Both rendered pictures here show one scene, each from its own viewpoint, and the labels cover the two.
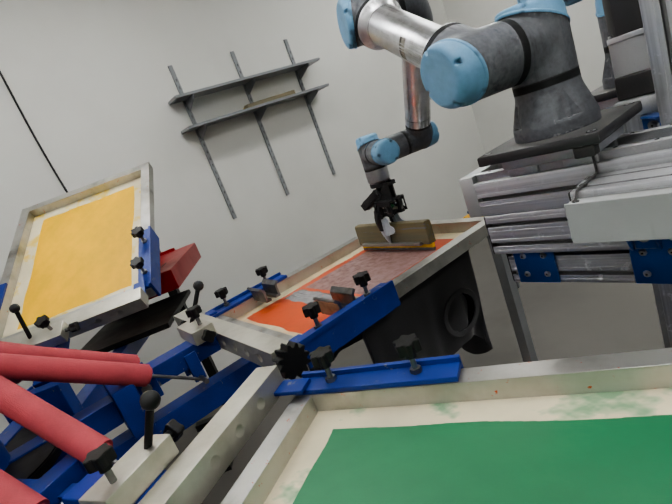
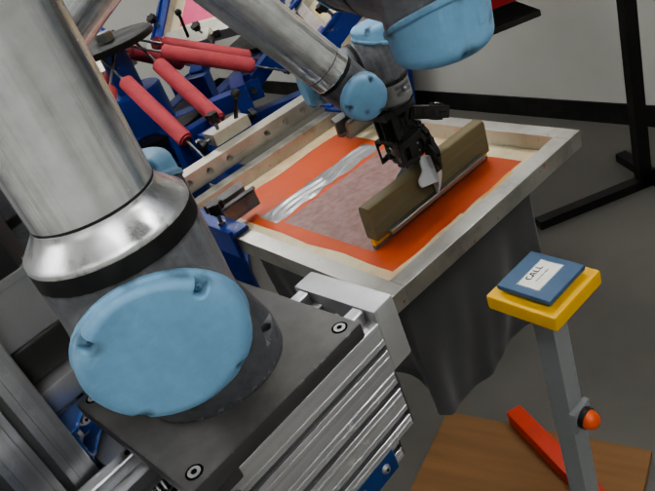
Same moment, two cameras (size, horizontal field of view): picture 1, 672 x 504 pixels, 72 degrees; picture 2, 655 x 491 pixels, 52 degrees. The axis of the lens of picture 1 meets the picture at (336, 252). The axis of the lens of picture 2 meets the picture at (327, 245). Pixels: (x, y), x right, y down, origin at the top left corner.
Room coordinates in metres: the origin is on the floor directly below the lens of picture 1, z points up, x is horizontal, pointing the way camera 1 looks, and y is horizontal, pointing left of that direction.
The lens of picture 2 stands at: (1.35, -1.41, 1.66)
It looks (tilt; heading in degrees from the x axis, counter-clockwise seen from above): 30 degrees down; 92
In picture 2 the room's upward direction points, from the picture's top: 22 degrees counter-clockwise
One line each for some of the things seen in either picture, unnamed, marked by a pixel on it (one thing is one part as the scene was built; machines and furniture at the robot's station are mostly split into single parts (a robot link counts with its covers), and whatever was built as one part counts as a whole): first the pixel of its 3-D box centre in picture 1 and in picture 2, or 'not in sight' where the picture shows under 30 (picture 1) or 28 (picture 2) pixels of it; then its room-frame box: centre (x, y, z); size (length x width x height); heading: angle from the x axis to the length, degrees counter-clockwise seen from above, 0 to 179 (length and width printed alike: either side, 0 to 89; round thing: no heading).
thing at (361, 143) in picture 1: (371, 152); (376, 53); (1.52, -0.22, 1.30); 0.09 x 0.08 x 0.11; 11
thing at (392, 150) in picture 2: (386, 198); (401, 131); (1.52, -0.22, 1.14); 0.09 x 0.08 x 0.12; 33
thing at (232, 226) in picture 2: (348, 320); (210, 226); (1.05, 0.03, 0.97); 0.30 x 0.05 x 0.07; 122
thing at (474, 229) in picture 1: (351, 273); (357, 182); (1.41, -0.02, 0.97); 0.79 x 0.58 x 0.04; 122
